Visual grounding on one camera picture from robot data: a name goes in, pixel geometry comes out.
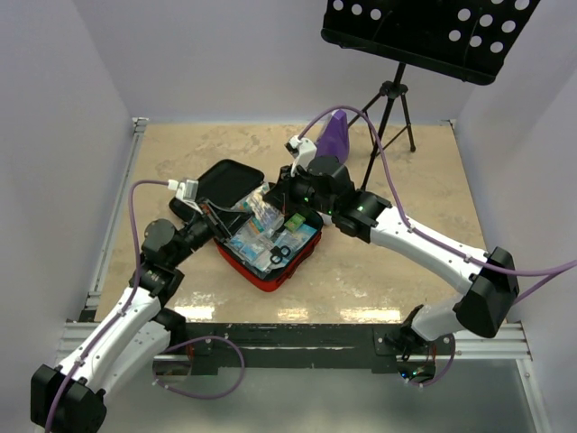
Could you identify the aluminium frame rail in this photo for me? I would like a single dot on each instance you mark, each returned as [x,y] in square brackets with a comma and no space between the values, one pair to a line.
[76,166]

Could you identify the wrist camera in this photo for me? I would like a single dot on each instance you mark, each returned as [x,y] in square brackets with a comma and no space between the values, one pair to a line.
[303,152]
[185,193]

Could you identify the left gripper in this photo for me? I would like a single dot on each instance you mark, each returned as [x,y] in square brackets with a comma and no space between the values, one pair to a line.
[221,220]

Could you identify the green small box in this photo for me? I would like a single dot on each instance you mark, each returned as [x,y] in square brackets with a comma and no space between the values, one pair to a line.
[295,222]

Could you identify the black handled scissors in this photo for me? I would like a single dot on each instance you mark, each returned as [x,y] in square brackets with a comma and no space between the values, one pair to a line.
[279,253]

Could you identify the purple metronome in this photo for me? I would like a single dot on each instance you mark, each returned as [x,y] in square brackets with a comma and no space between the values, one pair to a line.
[333,139]

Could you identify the bandage packets pile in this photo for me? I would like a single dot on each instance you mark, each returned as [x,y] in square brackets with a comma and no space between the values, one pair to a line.
[266,218]

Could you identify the blue pouch packet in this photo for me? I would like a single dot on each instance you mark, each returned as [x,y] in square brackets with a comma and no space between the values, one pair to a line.
[294,240]

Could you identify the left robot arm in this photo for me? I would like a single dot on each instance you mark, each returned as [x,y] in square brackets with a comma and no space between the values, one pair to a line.
[73,395]

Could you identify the red black medicine case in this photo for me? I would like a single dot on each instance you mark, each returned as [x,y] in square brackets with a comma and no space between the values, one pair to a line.
[224,184]

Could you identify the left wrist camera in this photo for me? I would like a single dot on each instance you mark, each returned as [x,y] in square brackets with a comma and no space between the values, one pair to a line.
[185,193]

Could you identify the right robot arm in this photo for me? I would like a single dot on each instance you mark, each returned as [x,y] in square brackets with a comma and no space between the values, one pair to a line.
[484,282]

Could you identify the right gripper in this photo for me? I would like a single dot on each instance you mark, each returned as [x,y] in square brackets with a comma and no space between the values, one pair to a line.
[281,196]

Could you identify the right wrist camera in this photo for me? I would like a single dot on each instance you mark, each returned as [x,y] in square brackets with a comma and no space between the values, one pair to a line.
[303,152]

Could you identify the black music stand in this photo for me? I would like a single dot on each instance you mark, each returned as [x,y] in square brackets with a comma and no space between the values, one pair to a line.
[463,39]

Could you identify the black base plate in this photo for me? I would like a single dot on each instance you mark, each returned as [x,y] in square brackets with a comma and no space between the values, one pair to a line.
[287,346]

